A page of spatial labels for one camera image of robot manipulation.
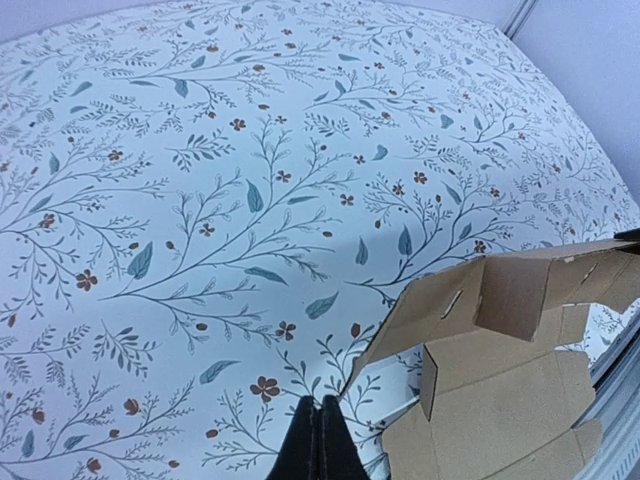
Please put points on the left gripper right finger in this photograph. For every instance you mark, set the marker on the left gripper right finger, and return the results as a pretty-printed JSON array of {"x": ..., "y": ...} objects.
[{"x": 338, "y": 458}]

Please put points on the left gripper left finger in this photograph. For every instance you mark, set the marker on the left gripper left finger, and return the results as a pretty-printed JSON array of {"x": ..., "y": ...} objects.
[{"x": 298, "y": 455}]

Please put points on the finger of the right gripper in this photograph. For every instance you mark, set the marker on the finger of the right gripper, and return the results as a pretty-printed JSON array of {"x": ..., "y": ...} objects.
[{"x": 629, "y": 235}]

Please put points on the brown cardboard box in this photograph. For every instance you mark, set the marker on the brown cardboard box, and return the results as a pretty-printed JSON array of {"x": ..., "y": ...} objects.
[{"x": 502, "y": 389}]

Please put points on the floral patterned table mat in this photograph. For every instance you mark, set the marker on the floral patterned table mat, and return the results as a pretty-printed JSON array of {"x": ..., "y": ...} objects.
[{"x": 208, "y": 208}]

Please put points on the aluminium front rail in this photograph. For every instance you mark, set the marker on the aluminium front rail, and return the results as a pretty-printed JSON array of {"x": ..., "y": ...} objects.
[{"x": 611, "y": 341}]

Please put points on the right aluminium frame post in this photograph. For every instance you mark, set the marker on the right aluminium frame post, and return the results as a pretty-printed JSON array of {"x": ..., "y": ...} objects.
[{"x": 519, "y": 17}]

